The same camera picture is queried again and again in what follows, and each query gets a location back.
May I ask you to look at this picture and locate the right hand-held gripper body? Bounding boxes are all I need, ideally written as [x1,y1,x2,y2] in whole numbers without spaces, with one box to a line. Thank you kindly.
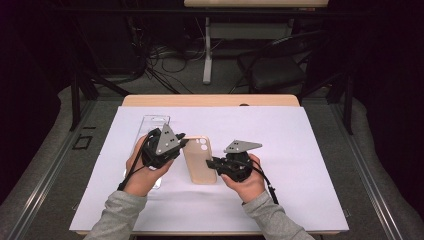
[213,139,263,183]

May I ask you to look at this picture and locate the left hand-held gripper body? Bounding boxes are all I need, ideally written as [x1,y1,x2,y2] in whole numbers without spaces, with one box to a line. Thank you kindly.
[141,123,183,170]

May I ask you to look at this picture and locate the beige phone case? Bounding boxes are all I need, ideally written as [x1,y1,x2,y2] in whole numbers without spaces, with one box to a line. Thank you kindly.
[182,135,218,185]

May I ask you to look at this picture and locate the person's right hand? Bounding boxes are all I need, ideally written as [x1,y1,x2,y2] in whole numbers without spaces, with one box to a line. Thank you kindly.
[220,153,267,205]

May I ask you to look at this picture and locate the person's left hand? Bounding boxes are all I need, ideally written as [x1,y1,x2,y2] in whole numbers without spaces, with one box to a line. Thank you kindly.
[124,134,175,198]

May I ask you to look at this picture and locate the white board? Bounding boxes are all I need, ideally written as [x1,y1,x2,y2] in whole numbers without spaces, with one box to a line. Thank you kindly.
[69,105,350,233]

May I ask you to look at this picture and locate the white desk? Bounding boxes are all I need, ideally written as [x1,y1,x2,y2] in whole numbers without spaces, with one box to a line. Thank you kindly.
[183,0,329,85]

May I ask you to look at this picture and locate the black chair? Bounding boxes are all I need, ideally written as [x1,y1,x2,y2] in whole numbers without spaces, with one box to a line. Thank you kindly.
[229,29,329,94]

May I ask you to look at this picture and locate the black metal stand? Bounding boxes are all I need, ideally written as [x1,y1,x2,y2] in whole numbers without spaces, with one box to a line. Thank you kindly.
[68,13,131,132]
[296,71,355,136]

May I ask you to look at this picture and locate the black metal crossbar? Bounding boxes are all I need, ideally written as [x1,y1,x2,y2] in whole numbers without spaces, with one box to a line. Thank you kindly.
[46,7,371,16]

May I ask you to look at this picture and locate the right hand-held gripper cable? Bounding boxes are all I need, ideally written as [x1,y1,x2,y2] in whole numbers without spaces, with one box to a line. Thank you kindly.
[248,159,280,205]

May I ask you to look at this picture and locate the hand-held gripper cable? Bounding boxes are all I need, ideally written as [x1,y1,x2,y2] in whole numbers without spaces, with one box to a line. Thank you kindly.
[117,128,161,192]
[248,159,280,205]

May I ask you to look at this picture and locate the left hand-held gripper cable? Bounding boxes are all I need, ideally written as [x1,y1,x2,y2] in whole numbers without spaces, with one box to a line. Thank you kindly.
[117,128,161,192]

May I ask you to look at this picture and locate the bundle of floor cables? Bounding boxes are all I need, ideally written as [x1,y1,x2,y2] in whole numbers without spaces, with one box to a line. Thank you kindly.
[133,19,214,95]

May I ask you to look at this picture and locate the aluminium floor rail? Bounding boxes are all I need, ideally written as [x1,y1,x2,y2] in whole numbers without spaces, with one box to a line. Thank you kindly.
[329,103,405,240]
[6,99,98,240]

